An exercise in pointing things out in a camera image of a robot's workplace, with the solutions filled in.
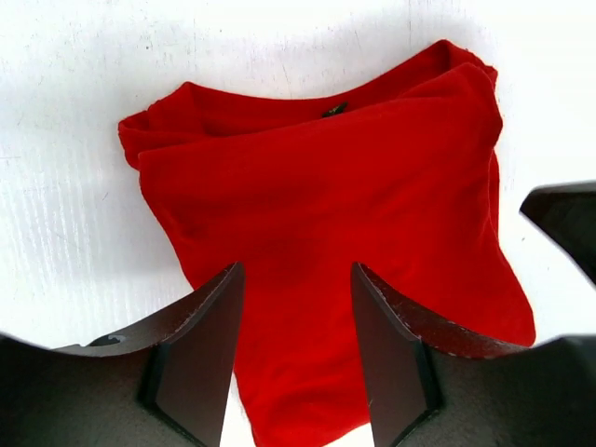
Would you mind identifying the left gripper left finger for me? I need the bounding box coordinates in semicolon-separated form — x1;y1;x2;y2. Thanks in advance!
1;263;245;446

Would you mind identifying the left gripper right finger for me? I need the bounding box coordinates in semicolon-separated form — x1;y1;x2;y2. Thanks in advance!
351;264;595;446

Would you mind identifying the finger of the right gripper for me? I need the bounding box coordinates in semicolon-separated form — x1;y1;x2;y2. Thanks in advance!
520;180;595;284

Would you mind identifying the red t shirt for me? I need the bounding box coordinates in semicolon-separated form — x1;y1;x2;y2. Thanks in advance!
118;40;535;446

